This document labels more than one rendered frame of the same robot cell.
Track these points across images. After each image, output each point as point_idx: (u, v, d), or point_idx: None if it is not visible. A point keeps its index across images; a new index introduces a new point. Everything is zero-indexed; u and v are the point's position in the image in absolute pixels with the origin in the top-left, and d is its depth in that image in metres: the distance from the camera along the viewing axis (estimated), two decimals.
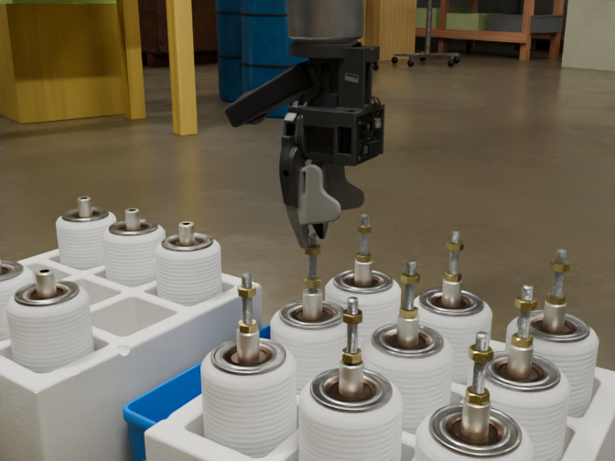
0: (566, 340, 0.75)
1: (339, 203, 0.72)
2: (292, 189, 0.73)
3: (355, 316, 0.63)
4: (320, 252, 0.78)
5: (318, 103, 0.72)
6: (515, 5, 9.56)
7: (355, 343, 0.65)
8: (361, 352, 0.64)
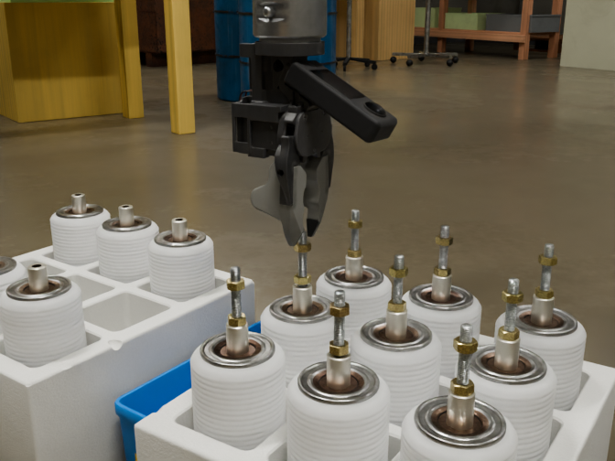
0: (553, 334, 0.75)
1: None
2: (321, 172, 0.80)
3: (342, 309, 0.63)
4: (307, 251, 0.79)
5: None
6: (514, 5, 9.56)
7: (342, 336, 0.65)
8: (348, 345, 0.65)
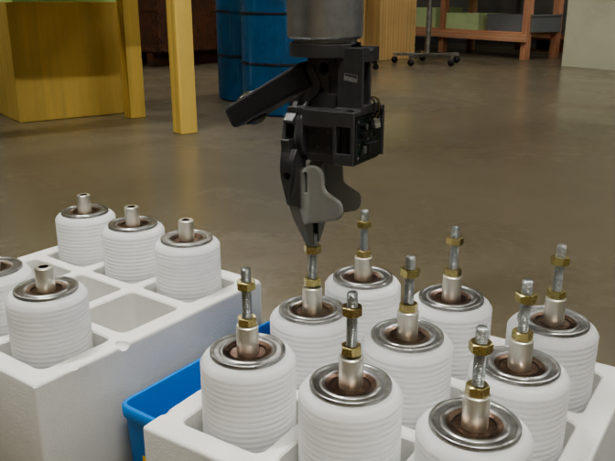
0: (566, 336, 0.75)
1: (340, 202, 0.73)
2: (294, 190, 0.74)
3: (355, 310, 0.62)
4: (304, 250, 0.79)
5: (317, 103, 0.72)
6: (515, 4, 9.56)
7: (355, 337, 0.64)
8: (361, 347, 0.64)
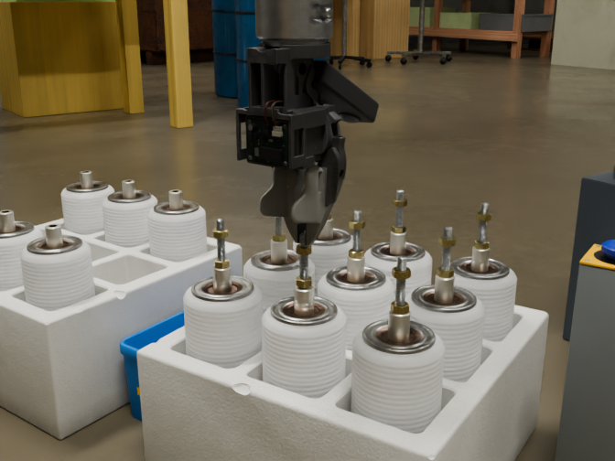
0: (487, 278, 0.90)
1: (261, 198, 0.74)
2: None
3: (306, 249, 0.78)
4: None
5: None
6: (509, 4, 9.71)
7: (307, 272, 0.80)
8: (311, 279, 0.79)
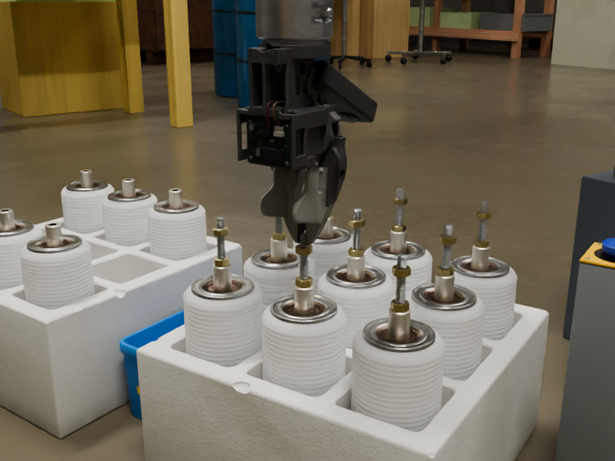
0: (487, 276, 0.90)
1: (261, 198, 0.74)
2: None
3: (296, 245, 0.79)
4: None
5: None
6: (509, 4, 9.71)
7: (303, 274, 0.79)
8: (296, 280, 0.79)
